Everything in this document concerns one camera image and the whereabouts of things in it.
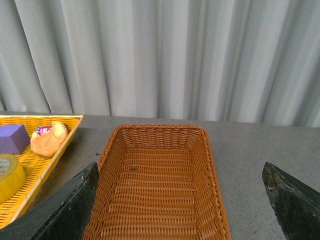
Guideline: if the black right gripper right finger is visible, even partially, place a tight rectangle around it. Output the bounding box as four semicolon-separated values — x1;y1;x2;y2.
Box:
262;162;320;240

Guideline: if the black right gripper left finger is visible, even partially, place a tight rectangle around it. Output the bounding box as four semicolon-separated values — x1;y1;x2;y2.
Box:
0;162;99;240

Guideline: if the yellow tape roll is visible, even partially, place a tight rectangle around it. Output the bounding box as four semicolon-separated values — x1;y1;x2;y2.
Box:
0;154;27;204

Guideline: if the yellow wicker basket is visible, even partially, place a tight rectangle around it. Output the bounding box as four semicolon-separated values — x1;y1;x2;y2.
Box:
0;115;84;228

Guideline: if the orange wicker basket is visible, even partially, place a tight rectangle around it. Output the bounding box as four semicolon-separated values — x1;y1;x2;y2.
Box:
83;124;231;240

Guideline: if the croissant bread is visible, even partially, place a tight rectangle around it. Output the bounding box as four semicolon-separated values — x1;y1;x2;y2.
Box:
30;121;69;158

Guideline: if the small purple packet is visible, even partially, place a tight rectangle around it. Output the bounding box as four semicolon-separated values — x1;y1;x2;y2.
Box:
35;125;52;136

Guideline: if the purple foam block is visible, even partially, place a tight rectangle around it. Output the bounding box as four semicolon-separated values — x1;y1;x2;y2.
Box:
0;124;31;155

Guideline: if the grey curtain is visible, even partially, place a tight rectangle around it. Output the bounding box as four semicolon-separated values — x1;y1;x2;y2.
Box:
0;0;320;127

